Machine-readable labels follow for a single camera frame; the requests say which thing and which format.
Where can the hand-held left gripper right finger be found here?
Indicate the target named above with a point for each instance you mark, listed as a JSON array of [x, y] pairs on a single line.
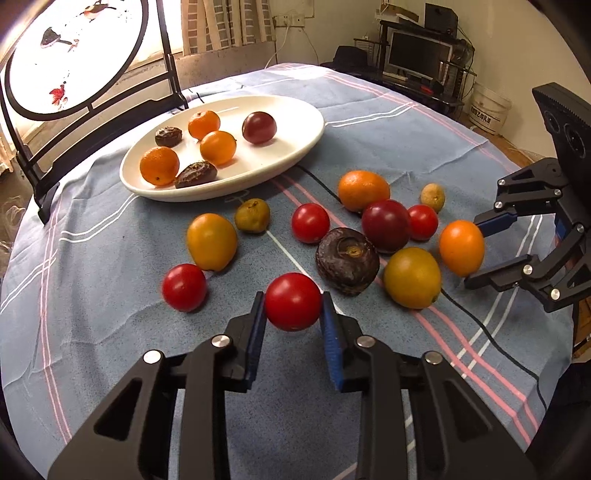
[[330, 350]]

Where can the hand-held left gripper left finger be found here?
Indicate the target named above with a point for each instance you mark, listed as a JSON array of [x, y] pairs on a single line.
[[256, 341]]

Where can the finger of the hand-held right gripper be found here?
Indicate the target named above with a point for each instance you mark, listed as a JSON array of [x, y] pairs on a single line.
[[496, 222], [498, 277]]

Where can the orange mandarin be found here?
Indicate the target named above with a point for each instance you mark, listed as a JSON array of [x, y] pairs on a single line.
[[159, 165], [204, 124], [218, 147], [461, 247]]

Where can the red tomato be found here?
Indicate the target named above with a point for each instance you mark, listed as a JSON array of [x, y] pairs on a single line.
[[425, 224], [292, 301], [310, 223], [183, 287]]

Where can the small tan fruit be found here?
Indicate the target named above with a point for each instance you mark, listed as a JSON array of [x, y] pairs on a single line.
[[432, 197]]

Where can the yellow citrus fruit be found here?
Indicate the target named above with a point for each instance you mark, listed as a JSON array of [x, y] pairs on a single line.
[[412, 277]]

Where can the large wrinkled dark passion fruit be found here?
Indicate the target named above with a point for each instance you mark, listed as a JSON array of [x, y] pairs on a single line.
[[347, 261]]

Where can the yellow-orange citrus fruit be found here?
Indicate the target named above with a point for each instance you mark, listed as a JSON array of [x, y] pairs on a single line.
[[212, 241]]

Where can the smooth purple passion fruit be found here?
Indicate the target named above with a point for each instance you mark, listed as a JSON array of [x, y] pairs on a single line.
[[386, 225], [259, 127]]

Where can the small green-brown fruit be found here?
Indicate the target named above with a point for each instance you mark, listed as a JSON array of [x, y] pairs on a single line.
[[252, 215]]

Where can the large orange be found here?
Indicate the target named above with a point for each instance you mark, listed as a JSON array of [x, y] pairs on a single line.
[[364, 190]]

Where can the white oval plate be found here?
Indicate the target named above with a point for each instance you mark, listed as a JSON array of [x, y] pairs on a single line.
[[286, 152]]

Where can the white bucket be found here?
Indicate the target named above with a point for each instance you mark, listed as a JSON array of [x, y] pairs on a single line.
[[489, 108]]

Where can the black computer desk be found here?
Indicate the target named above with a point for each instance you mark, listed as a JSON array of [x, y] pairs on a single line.
[[443, 99]]

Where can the blue striped tablecloth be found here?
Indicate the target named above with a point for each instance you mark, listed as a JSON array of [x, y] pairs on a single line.
[[115, 258]]

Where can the computer monitor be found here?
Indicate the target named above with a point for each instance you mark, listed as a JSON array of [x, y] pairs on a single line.
[[418, 55]]

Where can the black speaker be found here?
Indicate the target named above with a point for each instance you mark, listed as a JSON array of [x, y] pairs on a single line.
[[441, 16]]

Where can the cardboard box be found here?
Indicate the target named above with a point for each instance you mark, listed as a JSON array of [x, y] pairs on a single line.
[[397, 11]]

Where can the black hat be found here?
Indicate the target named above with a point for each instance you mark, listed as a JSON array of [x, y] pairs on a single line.
[[348, 57]]

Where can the small wrinkled dark passion fruit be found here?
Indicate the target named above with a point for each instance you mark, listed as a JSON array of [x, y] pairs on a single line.
[[168, 136]]

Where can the checked curtain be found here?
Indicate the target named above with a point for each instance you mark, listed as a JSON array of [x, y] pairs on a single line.
[[221, 23]]

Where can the round bird painting table screen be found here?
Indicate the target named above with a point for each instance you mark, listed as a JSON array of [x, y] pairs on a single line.
[[69, 55]]

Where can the wall power outlet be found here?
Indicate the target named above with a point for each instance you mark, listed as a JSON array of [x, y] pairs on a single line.
[[288, 19]]

